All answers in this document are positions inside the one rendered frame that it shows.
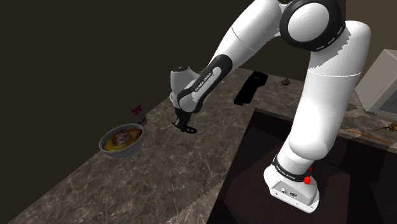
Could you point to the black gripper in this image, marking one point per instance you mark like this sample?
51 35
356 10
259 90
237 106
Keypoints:
181 117

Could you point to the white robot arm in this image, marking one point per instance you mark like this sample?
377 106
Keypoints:
325 102

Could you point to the grey bowl with yellow food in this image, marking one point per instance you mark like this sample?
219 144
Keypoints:
121 139

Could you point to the black flat rectangular object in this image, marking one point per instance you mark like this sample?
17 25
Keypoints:
250 88

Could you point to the dark robot stand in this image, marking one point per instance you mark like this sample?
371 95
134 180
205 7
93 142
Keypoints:
248 192

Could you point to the small dark brown object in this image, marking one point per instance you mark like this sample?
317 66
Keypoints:
285 81

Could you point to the thin orange stick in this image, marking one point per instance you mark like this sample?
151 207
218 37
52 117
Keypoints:
369 136

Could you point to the white box appliance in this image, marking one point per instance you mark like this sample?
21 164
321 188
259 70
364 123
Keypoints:
380 83

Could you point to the brown twig-shaped object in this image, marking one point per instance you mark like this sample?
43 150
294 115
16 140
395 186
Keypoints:
389 127

